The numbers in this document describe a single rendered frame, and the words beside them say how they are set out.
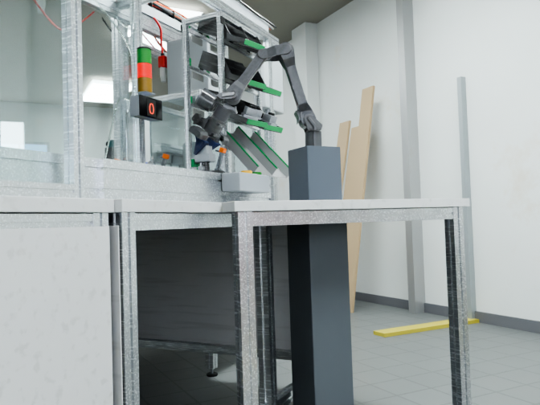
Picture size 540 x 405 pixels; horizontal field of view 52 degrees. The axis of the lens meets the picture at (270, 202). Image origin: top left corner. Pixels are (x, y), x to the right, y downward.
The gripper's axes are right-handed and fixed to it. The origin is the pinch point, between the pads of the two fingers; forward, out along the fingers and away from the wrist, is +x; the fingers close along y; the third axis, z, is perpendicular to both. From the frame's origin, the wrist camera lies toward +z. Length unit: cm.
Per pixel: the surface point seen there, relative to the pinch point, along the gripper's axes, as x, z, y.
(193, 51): -17, 105, -105
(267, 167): -1.2, -11.1, -33.0
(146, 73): -13.9, 21.4, 20.4
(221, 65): -26.8, 23.3, -19.0
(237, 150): -1.9, -1.4, -21.5
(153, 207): 3, -36, 64
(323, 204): -12, -56, 14
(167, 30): -17, 140, -118
